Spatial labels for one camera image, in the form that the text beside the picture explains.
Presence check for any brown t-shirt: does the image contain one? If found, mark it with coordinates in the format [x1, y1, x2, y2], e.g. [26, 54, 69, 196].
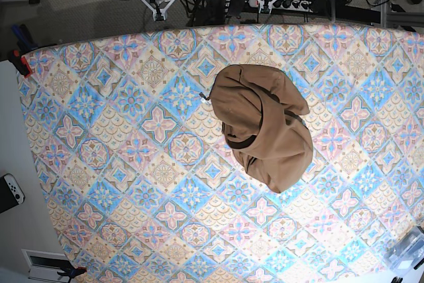
[207, 64, 313, 194]

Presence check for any white power strip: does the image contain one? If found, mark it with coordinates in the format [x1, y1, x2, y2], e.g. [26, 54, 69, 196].
[260, 0, 312, 14]

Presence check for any blue black clamp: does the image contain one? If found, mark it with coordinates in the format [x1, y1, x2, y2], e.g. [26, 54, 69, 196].
[11, 24, 38, 54]

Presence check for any red black clamp left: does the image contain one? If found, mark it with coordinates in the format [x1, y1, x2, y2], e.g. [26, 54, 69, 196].
[7, 50, 32, 78]

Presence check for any patterned tablecloth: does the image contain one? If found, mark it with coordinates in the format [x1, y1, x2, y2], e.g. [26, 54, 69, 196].
[19, 25, 423, 282]

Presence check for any game console with white controller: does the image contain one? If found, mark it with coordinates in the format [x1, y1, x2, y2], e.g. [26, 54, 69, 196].
[0, 174, 25, 213]

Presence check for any black orange clamp bottom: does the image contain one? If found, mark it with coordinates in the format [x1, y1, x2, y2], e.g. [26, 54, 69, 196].
[57, 266, 87, 282]

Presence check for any white floor vent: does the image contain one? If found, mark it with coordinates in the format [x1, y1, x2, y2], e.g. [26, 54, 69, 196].
[22, 249, 72, 282]

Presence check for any clear plastic box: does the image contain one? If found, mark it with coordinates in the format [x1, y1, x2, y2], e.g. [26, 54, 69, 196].
[384, 226, 423, 277]

